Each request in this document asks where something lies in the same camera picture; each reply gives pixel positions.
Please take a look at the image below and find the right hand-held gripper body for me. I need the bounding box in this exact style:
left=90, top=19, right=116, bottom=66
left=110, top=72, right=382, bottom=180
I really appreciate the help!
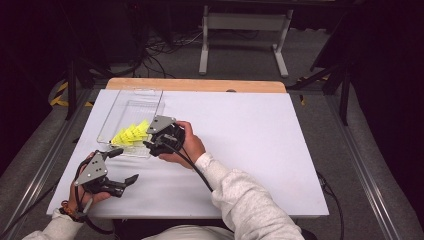
left=145, top=114, right=186, bottom=158

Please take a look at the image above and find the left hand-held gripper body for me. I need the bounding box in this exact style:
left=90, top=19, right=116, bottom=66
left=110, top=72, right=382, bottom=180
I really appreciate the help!
left=73, top=150, right=128, bottom=198

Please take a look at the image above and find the yellow shuttlecock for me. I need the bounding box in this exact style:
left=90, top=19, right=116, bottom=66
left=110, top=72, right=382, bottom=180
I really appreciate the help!
left=133, top=119, right=151, bottom=138
left=110, top=128, right=133, bottom=147
left=121, top=123, right=143, bottom=143

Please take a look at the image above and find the clear plastic container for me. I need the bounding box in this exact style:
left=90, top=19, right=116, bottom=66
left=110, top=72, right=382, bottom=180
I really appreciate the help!
left=96, top=88, right=167, bottom=159

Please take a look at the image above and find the person's right hand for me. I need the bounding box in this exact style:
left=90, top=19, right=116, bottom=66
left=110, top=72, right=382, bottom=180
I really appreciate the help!
left=159, top=120, right=207, bottom=169

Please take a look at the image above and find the person's left hand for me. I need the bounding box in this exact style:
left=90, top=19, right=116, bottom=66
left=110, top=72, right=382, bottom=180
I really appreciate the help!
left=68, top=183, right=112, bottom=212

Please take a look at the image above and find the yellow black floor tape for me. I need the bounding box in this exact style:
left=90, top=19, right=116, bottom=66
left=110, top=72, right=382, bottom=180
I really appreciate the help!
left=49, top=81, right=94, bottom=108

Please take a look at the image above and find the person's white shirt torso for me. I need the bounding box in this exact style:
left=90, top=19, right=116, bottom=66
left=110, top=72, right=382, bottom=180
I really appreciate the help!
left=141, top=224, right=236, bottom=240

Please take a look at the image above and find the black tripod stand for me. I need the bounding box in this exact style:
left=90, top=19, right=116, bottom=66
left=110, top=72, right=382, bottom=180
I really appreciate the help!
left=64, top=33, right=114, bottom=121
left=286, top=9, right=354, bottom=127

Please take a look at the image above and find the white metal stand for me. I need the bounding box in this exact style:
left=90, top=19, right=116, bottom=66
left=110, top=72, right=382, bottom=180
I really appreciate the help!
left=198, top=4, right=294, bottom=79

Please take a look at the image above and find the beaded bracelet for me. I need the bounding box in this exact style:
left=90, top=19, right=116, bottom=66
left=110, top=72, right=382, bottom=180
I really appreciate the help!
left=59, top=199, right=88, bottom=224

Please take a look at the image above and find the right hand-held gripper black cable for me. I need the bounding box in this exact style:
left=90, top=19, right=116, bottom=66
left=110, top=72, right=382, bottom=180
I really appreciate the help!
left=161, top=134, right=214, bottom=194

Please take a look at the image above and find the hand-held gripper black cable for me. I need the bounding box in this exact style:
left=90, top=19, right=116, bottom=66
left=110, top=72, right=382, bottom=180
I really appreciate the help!
left=73, top=159, right=116, bottom=235
left=161, top=134, right=214, bottom=194

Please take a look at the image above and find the aluminium rail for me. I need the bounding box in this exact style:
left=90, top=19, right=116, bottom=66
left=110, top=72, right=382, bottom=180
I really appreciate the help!
left=324, top=94, right=406, bottom=240
left=0, top=88, right=101, bottom=240

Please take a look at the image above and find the left hand-held gripper black cable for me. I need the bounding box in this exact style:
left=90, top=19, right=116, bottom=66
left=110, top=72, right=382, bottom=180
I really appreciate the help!
left=73, top=159, right=116, bottom=235

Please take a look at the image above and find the bundle of black floor cables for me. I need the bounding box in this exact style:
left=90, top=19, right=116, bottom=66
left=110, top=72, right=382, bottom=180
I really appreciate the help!
left=109, top=29, right=261, bottom=79

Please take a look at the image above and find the black cable beside table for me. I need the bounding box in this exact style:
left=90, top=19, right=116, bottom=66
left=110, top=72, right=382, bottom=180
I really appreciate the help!
left=316, top=171, right=346, bottom=240

